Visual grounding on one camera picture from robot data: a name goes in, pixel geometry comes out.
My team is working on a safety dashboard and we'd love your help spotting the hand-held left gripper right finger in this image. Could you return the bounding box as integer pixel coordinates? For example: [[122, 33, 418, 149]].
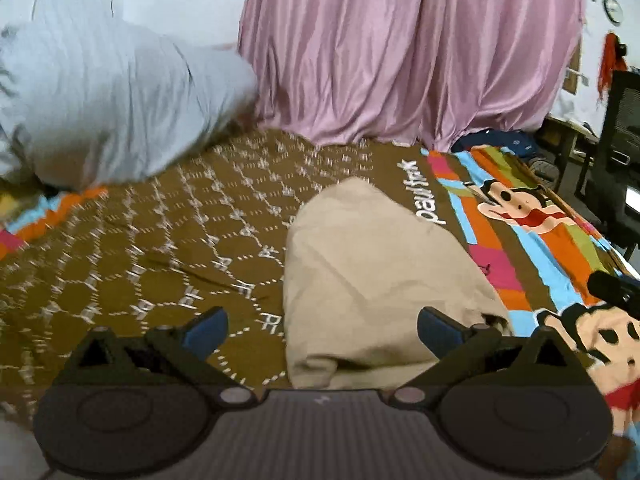
[[394, 306, 590, 406]]

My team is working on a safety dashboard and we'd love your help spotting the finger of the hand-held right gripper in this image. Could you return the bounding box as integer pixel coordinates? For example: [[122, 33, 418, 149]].
[[587, 270, 640, 322]]

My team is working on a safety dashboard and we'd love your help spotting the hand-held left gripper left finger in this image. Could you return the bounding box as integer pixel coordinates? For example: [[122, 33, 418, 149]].
[[62, 306, 260, 407]]

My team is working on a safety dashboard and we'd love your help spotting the beige hooded jacket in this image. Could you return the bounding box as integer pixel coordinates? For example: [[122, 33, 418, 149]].
[[282, 176, 516, 391]]

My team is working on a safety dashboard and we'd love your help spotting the brown cartoon printed blanket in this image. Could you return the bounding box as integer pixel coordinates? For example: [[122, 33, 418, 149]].
[[0, 127, 640, 480]]

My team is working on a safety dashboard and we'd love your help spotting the black office chair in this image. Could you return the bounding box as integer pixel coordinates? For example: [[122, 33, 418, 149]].
[[574, 70, 640, 263]]

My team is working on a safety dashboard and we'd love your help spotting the wooden desk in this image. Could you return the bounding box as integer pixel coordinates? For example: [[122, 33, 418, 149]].
[[535, 116, 601, 196]]

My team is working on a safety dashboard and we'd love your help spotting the dark blue cloth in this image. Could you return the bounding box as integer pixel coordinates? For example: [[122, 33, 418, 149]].
[[450, 129, 543, 157]]

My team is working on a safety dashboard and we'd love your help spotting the orange hanging cloth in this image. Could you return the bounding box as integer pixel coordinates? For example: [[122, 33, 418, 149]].
[[596, 32, 629, 102]]

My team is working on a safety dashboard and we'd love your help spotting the grey striped pillow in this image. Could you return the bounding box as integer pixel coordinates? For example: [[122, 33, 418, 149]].
[[0, 10, 260, 193]]

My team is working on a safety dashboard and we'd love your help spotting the pink curtain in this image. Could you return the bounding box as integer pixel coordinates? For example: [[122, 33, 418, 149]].
[[237, 0, 587, 153]]

